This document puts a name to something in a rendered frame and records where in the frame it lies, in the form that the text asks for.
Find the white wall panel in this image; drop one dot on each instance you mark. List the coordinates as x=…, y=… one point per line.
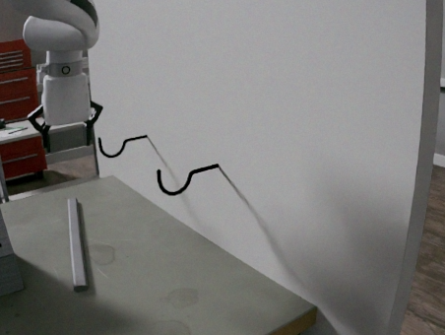
x=322, y=116

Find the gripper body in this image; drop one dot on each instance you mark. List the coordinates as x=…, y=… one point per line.
x=65, y=100

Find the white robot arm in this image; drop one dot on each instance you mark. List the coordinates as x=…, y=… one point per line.
x=42, y=34

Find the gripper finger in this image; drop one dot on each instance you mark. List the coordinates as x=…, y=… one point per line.
x=43, y=129
x=87, y=127

